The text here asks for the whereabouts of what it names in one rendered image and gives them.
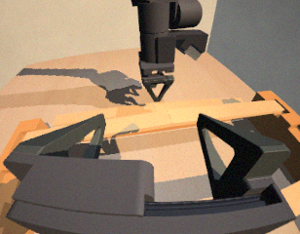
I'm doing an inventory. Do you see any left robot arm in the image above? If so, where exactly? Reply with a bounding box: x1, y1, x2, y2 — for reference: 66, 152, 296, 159
131, 0, 208, 63

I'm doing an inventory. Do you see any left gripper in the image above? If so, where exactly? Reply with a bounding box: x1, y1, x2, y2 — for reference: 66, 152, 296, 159
138, 31, 174, 102

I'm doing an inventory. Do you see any brown wooden rectangular frame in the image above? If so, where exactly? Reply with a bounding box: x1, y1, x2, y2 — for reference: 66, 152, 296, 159
0, 91, 300, 234

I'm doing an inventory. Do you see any light wooden bed slat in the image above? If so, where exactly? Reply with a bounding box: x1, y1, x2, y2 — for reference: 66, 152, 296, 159
53, 97, 244, 127
24, 100, 285, 140
281, 181, 300, 215

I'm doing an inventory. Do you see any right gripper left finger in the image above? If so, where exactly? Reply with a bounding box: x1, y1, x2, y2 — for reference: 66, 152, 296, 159
13, 113, 106, 159

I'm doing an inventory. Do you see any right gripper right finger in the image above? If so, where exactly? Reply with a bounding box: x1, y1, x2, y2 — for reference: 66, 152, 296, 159
197, 113, 291, 199

